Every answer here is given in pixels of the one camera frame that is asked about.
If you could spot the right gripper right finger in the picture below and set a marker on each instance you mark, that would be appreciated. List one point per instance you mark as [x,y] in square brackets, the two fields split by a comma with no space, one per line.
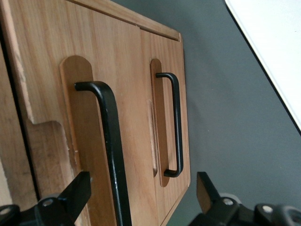
[207,190]

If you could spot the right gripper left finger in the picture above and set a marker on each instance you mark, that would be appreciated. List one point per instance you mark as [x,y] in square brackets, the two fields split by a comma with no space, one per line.
[76,190]

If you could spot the wooden drawer with notched edge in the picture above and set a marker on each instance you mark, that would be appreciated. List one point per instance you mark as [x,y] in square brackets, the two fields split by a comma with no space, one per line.
[113,58]

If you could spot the plain wooden drawer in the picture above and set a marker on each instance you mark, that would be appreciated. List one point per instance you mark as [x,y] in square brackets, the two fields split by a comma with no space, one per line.
[164,47]

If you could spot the oak wooden cabinet body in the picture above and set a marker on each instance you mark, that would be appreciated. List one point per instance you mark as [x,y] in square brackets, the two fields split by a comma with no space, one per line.
[14,146]

